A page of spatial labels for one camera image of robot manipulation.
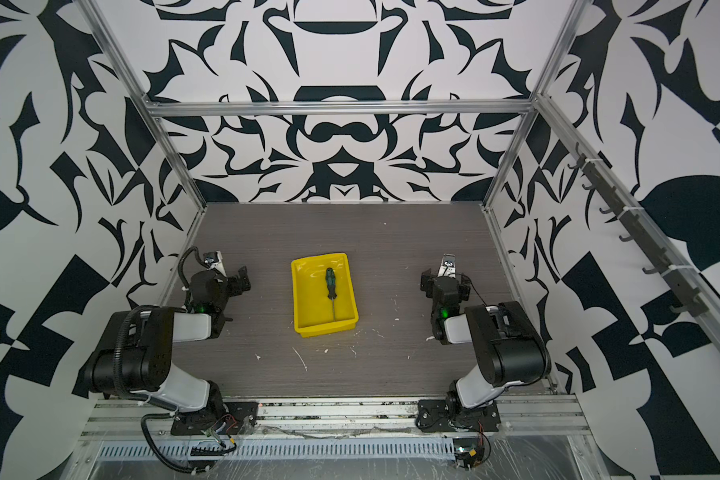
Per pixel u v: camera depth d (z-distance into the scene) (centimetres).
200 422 68
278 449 71
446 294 71
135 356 45
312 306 92
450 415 67
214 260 81
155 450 68
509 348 47
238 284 87
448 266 79
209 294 72
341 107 91
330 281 96
